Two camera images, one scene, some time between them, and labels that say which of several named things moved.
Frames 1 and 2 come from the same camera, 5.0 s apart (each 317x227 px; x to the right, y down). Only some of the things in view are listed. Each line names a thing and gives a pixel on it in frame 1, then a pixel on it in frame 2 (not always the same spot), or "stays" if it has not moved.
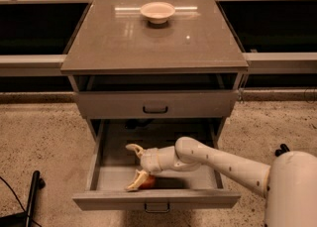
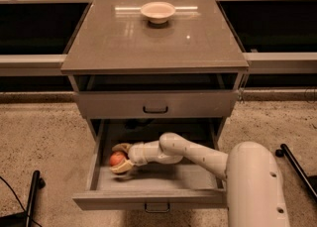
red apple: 149,183 -> 116,158
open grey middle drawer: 112,165 stays
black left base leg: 24,219 stays
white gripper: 150,161 -> 136,155
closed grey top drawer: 157,104 stays
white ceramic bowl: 158,12 stays
